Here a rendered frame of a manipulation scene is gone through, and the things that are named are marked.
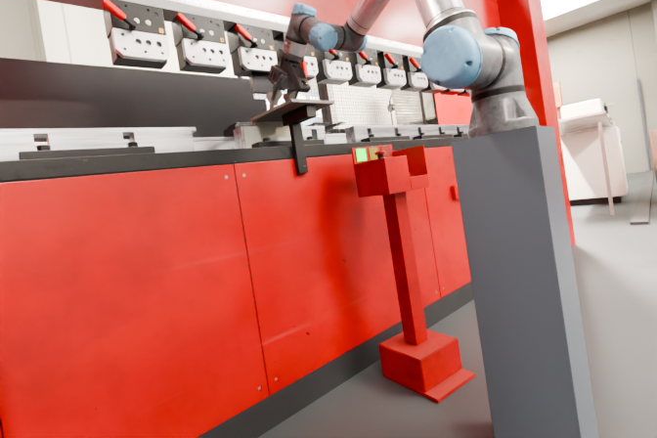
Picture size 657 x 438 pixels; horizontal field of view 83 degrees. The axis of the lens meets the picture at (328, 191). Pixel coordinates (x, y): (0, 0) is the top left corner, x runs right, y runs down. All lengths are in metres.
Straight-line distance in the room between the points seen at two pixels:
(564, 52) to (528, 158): 9.87
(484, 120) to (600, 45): 9.75
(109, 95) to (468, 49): 1.42
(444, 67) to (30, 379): 1.09
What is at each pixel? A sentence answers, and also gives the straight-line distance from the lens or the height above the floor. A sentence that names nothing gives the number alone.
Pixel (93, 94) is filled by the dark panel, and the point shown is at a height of 1.22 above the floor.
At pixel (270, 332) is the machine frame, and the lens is 1.26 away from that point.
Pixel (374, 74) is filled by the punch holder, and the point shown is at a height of 1.21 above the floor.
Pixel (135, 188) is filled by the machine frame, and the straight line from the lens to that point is 1.07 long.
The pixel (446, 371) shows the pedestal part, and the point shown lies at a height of 0.04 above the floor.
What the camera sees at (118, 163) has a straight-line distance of 1.07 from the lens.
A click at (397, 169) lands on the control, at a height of 0.74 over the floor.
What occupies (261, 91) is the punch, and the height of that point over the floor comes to 1.11.
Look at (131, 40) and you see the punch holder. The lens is 1.29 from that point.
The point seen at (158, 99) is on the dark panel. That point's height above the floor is 1.21.
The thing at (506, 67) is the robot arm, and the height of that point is 0.91.
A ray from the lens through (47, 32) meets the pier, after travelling 3.53.
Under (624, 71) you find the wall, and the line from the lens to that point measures 10.49.
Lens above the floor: 0.72
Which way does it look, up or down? 1 degrees down
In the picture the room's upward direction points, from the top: 9 degrees counter-clockwise
